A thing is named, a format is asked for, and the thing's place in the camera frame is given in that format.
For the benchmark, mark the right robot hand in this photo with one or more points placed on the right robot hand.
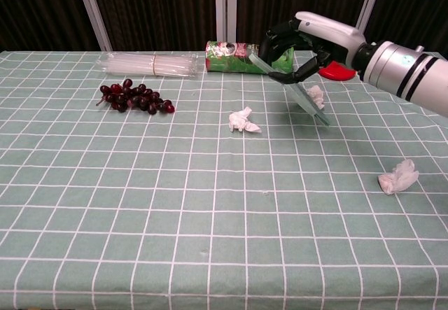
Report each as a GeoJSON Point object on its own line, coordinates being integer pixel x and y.
{"type": "Point", "coordinates": [332, 33]}

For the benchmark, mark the clear pack of white straws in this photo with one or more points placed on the clear pack of white straws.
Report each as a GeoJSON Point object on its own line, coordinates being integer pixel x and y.
{"type": "Point", "coordinates": [147, 65]}

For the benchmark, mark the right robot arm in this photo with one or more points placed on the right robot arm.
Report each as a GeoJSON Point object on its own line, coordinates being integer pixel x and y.
{"type": "Point", "coordinates": [402, 68]}

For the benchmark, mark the tissue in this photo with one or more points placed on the tissue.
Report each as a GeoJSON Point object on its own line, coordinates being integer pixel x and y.
{"type": "Point", "coordinates": [397, 180]}
{"type": "Point", "coordinates": [315, 94]}
{"type": "Point", "coordinates": [239, 119]}

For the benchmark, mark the white metal frame post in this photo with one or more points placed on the white metal frame post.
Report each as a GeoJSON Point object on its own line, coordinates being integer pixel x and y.
{"type": "Point", "coordinates": [225, 9]}
{"type": "Point", "coordinates": [92, 9]}
{"type": "Point", "coordinates": [371, 2]}

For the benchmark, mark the dark red grape bunch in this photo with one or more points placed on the dark red grape bunch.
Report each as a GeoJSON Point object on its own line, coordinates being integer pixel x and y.
{"type": "Point", "coordinates": [133, 98]}

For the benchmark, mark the green white checked tablecloth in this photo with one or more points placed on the green white checked tablecloth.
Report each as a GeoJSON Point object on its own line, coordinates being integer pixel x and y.
{"type": "Point", "coordinates": [210, 219]}

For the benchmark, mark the green chips can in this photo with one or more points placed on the green chips can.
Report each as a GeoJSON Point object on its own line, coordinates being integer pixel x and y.
{"type": "Point", "coordinates": [227, 59]}

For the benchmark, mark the light green hand brush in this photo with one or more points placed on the light green hand brush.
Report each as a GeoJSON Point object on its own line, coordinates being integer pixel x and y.
{"type": "Point", "coordinates": [311, 108]}

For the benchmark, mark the red round plastic lid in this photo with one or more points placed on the red round plastic lid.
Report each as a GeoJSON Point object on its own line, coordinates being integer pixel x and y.
{"type": "Point", "coordinates": [337, 72]}

